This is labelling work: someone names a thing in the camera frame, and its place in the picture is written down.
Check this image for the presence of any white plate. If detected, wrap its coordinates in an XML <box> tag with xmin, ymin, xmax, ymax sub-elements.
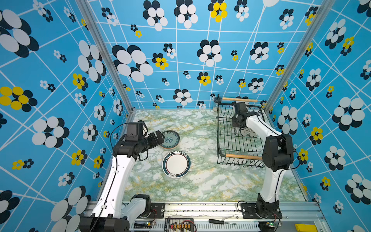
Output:
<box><xmin>249</xmin><ymin>129</ymin><xmax>259</xmax><ymax>138</ymax></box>
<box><xmin>240</xmin><ymin>128</ymin><xmax>251</xmax><ymax>137</ymax></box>
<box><xmin>162</xmin><ymin>151</ymin><xmax>191</xmax><ymax>179</ymax></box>
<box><xmin>160</xmin><ymin>130</ymin><xmax>180</xmax><ymax>149</ymax></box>

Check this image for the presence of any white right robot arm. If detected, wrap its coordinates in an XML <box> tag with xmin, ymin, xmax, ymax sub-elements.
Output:
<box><xmin>232</xmin><ymin>102</ymin><xmax>294</xmax><ymax>218</ymax></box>

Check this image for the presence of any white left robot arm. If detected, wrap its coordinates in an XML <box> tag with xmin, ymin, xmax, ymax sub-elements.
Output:
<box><xmin>79</xmin><ymin>120</ymin><xmax>165</xmax><ymax>232</ymax></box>

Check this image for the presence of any glass jar with black lid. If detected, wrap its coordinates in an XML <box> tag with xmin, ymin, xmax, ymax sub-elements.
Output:
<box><xmin>213</xmin><ymin>94</ymin><xmax>222</xmax><ymax>112</ymax></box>

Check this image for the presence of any black terminal board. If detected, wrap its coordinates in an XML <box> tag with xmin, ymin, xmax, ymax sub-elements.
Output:
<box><xmin>164</xmin><ymin>218</ymin><xmax>197</xmax><ymax>232</ymax></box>

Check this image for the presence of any black screwdriver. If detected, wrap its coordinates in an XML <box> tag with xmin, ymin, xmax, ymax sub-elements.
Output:
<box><xmin>208</xmin><ymin>219</ymin><xmax>236</xmax><ymax>225</ymax></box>

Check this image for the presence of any yellow box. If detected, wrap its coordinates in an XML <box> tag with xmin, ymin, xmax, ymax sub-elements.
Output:
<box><xmin>295</xmin><ymin>224</ymin><xmax>318</xmax><ymax>232</ymax></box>

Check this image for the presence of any wooden rack handle far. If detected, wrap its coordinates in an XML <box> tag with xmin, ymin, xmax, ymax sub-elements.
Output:
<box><xmin>222</xmin><ymin>97</ymin><xmax>259</xmax><ymax>103</ymax></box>

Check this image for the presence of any black wire dish rack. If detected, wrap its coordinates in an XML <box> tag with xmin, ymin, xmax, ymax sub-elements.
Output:
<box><xmin>216</xmin><ymin>103</ymin><xmax>265</xmax><ymax>168</ymax></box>

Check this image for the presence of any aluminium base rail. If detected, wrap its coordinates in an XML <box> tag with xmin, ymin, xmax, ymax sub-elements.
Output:
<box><xmin>130</xmin><ymin>201</ymin><xmax>331</xmax><ymax>232</ymax></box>

